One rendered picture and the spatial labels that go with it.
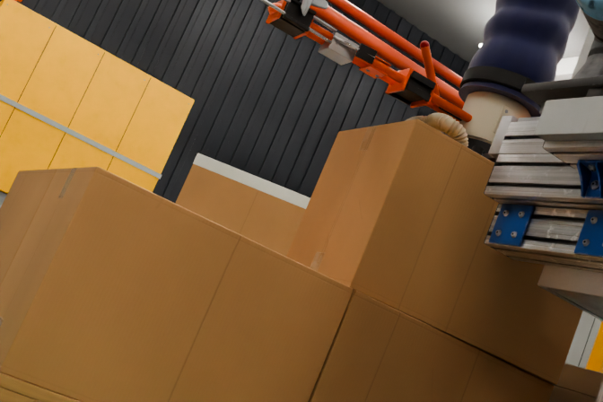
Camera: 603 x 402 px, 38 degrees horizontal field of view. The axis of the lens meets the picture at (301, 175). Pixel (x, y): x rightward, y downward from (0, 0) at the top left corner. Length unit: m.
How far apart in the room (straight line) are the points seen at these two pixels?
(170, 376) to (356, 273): 0.45
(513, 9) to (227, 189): 1.92
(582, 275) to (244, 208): 2.33
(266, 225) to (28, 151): 5.57
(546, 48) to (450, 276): 0.66
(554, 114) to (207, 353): 0.79
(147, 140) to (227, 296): 7.77
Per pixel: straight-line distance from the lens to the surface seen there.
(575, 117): 1.54
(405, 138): 1.95
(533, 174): 1.74
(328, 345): 1.85
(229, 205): 3.86
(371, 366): 1.91
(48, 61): 9.25
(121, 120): 9.39
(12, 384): 1.66
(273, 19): 2.04
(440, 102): 2.18
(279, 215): 3.83
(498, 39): 2.30
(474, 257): 2.02
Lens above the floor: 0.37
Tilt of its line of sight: 11 degrees up
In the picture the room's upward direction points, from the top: 23 degrees clockwise
